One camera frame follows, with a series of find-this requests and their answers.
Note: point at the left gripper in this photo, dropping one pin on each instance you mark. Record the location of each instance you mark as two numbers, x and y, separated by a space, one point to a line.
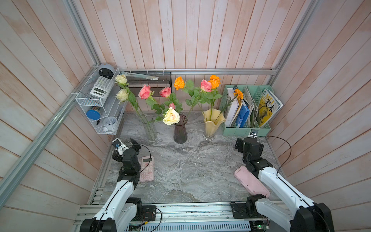
136 147

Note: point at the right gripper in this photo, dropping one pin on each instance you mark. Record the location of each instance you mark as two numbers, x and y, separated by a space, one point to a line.
239 144

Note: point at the orange marigold flower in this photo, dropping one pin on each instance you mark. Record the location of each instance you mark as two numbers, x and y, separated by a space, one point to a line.
224 104

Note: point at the cream white rose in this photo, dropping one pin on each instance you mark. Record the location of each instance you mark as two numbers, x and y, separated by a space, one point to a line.
170 117

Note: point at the large pink rose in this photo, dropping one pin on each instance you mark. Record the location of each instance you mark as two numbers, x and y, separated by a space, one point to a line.
147 94

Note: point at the small pink rose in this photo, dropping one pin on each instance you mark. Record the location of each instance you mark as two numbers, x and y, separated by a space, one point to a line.
170 97

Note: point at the yellow orange rose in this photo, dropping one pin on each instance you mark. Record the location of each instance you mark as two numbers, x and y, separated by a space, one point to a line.
179 83

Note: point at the small cream rose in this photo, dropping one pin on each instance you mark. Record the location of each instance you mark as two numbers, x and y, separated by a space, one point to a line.
122 81

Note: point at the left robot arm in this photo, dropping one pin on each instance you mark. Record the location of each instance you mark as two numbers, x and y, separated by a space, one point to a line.
121 191

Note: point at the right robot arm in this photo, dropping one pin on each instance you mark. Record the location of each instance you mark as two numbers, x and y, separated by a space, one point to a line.
272 196

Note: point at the white alarm clock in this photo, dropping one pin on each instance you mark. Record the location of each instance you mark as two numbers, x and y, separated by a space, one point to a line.
109 124

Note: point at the blue folder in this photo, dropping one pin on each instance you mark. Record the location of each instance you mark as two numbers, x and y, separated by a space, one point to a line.
243 115

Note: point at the pink case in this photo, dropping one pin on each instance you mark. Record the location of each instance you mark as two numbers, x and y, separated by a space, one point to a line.
250 182

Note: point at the pink calculator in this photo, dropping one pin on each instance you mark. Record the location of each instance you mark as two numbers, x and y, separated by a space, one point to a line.
147 169

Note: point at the clear glass vase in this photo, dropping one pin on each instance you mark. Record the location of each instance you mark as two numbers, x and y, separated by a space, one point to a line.
149 126

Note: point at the blue lid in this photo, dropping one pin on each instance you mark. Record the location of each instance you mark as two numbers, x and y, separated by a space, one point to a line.
93 114

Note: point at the mint green file organizer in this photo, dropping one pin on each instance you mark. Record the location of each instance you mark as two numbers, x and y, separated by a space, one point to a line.
252 95

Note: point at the yellow ruffled vase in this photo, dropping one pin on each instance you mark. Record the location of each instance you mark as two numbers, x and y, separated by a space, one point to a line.
213 118

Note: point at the yellow cover magazine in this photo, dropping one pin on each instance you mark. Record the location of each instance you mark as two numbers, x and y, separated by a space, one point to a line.
269 106

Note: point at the white binder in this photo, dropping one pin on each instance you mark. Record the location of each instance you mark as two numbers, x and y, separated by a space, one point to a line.
232 107

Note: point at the white desk calculator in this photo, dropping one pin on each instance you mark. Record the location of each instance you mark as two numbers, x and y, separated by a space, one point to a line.
102 87

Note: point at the dark purple glass vase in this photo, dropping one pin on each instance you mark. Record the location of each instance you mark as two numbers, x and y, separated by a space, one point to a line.
180 134

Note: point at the round grey speaker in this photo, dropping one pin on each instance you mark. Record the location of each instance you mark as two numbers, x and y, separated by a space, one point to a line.
106 70

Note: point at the white wire shelf rack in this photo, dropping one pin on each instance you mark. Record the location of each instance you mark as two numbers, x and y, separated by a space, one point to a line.
109 107

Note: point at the black wire basket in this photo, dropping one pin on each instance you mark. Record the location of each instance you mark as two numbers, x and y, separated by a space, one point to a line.
156 80

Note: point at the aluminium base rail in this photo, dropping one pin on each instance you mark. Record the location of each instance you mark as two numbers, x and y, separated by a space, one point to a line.
184 217

